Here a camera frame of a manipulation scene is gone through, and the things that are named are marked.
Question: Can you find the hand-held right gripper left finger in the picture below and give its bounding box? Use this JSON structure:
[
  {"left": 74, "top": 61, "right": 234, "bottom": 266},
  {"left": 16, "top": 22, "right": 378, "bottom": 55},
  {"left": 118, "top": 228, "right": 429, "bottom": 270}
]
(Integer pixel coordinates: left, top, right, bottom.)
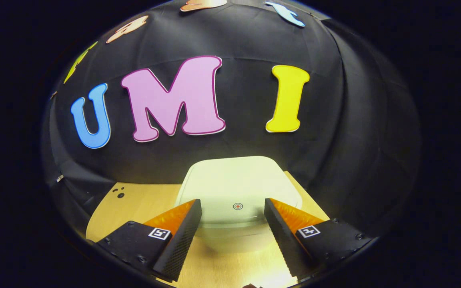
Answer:
[{"left": 96, "top": 199, "right": 203, "bottom": 282}]

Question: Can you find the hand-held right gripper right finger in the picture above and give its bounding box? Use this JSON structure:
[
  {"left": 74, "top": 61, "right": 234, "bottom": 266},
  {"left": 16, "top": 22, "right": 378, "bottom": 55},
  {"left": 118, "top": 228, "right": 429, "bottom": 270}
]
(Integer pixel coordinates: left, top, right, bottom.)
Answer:
[{"left": 264, "top": 198, "right": 374, "bottom": 280}]

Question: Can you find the green desktop garbage bin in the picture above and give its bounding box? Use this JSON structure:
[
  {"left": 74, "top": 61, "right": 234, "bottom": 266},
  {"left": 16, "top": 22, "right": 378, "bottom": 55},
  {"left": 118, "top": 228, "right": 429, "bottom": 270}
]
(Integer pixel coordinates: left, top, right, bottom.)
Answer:
[{"left": 174, "top": 156, "right": 303, "bottom": 254}]

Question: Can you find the wooden desktop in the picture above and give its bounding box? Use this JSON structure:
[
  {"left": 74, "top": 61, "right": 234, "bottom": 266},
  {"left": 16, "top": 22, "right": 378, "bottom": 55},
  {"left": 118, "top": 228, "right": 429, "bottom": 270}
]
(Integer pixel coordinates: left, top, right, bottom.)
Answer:
[{"left": 85, "top": 171, "right": 332, "bottom": 288}]

